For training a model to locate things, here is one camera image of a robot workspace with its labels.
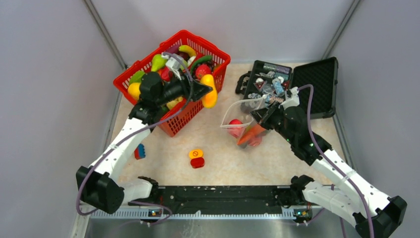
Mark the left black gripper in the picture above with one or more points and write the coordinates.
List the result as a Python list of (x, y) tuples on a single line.
[(192, 90)]

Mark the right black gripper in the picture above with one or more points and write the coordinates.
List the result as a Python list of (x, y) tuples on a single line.
[(263, 115)]

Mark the yellow orange toy mango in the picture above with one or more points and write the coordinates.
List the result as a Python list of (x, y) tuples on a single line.
[(209, 100)]

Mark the orange toy carrot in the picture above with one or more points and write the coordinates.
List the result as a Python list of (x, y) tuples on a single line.
[(254, 131)]

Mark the clear zip top bag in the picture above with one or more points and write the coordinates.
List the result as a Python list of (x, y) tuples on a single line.
[(242, 110)]

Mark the red toy apple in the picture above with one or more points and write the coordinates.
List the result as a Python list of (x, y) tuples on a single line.
[(255, 141), (235, 131)]

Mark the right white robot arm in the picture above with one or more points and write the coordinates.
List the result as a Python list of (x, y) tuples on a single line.
[(372, 213)]

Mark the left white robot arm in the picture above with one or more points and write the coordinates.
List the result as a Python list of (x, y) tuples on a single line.
[(158, 102)]

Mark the red toy chili pepper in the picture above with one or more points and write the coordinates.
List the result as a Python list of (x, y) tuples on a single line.
[(165, 74)]

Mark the green toy cucumber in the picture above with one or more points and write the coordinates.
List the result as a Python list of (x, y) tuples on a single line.
[(201, 60)]

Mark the green toy pear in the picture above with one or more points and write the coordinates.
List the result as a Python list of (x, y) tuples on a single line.
[(158, 62)]

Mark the black open case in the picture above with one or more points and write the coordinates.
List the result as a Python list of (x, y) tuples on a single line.
[(266, 78)]

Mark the yellow toy lemon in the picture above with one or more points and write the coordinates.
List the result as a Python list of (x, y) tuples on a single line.
[(134, 90)]

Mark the yellow and red button toy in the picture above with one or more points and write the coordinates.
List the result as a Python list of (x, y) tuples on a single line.
[(196, 158)]

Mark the red blue building block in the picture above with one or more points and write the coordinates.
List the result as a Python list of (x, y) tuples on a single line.
[(139, 152)]

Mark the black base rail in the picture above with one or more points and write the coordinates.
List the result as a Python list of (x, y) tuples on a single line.
[(230, 200)]

